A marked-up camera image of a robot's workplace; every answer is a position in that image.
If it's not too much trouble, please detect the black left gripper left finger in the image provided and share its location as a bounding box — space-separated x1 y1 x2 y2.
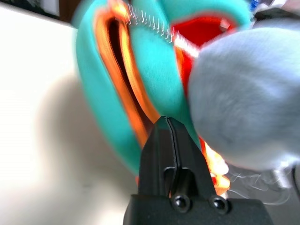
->
138 116 178 197

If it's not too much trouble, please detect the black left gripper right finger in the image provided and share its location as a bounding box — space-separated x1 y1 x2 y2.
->
167 116 217 200

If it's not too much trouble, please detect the teal and orange backpack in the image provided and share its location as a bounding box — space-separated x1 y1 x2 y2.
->
71 0 253 197

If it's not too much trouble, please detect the grey shark plush keychain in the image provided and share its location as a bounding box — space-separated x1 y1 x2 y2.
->
127 4 300 172

